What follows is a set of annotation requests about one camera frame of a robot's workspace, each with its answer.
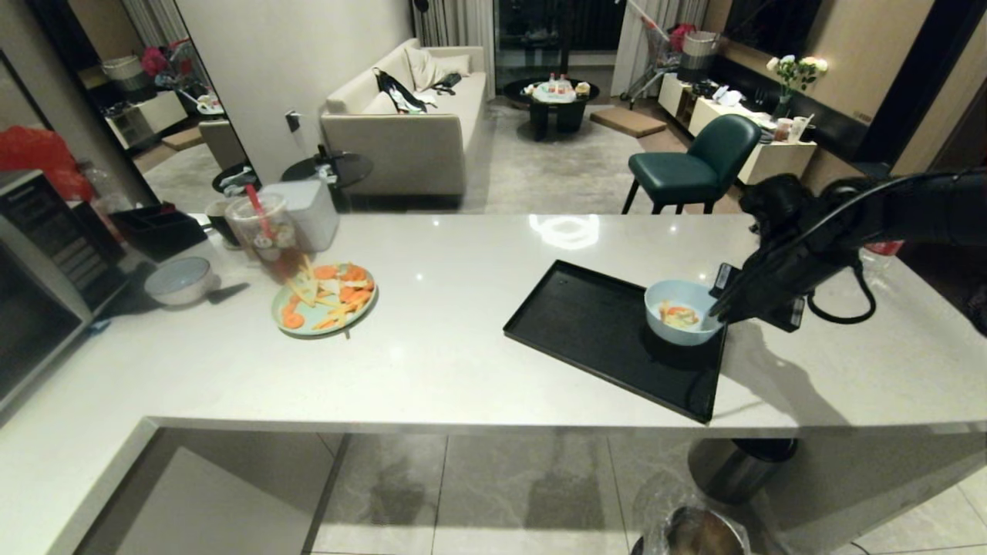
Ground clear plastic drink cup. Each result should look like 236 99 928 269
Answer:
224 192 311 283

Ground white flower bouquet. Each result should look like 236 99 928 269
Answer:
766 55 829 99

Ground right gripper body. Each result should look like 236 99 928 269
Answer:
712 245 843 334

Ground white low cabinet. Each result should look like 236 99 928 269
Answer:
657 72 817 187

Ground black mug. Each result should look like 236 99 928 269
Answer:
204 198 244 250

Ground black open box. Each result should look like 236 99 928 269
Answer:
110 202 210 262

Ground dark round trash bin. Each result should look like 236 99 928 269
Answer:
688 437 800 506

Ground grey white cylindrical basket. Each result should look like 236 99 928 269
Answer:
682 31 720 85

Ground red plastic bag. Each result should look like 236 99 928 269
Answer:
0 126 95 203

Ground round black side table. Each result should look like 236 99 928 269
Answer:
281 151 374 191

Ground black serving tray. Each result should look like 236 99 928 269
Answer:
503 260 729 425

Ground tall wall mirror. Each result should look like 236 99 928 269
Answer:
27 0 264 210

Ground dark green chair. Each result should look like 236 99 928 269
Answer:
621 113 763 216

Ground black bag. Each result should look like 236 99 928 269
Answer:
373 67 427 116

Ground white tray with snacks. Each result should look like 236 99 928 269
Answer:
531 79 578 104

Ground red drinking straw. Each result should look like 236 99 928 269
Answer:
244 183 276 241

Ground grey curtain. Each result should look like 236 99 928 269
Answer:
411 0 497 49

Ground white bowl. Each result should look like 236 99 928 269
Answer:
143 257 214 308

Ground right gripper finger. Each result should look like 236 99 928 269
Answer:
708 290 760 323

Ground light green plate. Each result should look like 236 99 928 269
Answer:
271 262 379 338

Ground countertop oven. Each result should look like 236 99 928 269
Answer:
0 170 133 413

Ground white square container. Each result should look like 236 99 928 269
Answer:
258 179 341 254

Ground brown floor mat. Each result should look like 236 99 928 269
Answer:
589 105 669 139

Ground light blue bowl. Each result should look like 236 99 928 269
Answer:
644 279 726 347

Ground shopping cart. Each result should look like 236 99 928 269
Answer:
616 0 699 109

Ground steel bin with plastic liner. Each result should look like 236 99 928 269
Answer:
631 503 754 555

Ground black cable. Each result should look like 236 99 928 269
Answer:
804 261 878 325

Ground black coffee table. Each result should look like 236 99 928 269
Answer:
503 76 601 143

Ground clear bottle red label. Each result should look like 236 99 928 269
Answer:
858 240 912 295

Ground food scraps in bowl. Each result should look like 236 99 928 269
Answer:
659 304 702 331

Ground beige sofa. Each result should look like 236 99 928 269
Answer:
319 39 489 198

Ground beige sofa cushion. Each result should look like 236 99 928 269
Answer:
404 46 472 91

